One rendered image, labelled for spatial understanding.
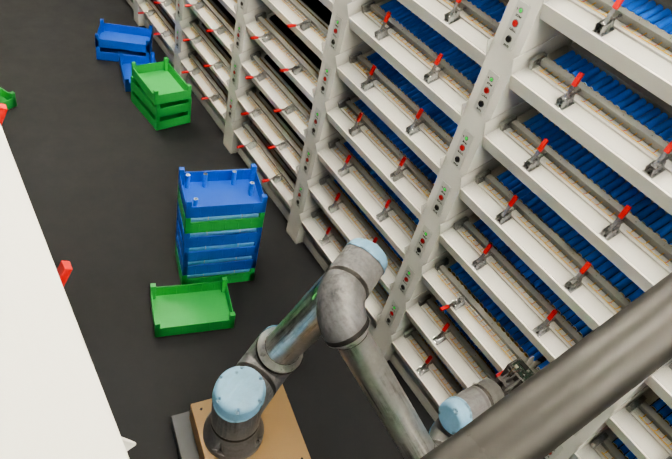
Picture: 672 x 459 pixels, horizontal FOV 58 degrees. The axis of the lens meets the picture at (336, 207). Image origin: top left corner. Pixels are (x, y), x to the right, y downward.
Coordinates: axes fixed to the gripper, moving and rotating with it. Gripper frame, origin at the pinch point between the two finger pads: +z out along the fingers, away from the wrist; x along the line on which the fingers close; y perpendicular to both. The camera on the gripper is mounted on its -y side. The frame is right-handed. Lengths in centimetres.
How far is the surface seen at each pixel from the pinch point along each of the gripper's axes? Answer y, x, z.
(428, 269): -5.3, 47.7, -1.9
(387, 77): 37, 100, 6
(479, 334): -6.6, 19.8, -2.9
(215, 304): -59, 101, -53
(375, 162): 13, 85, -3
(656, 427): 14.8, -30.3, 2.6
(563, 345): 13.9, -1.5, 0.1
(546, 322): 17.4, 5.1, -2.0
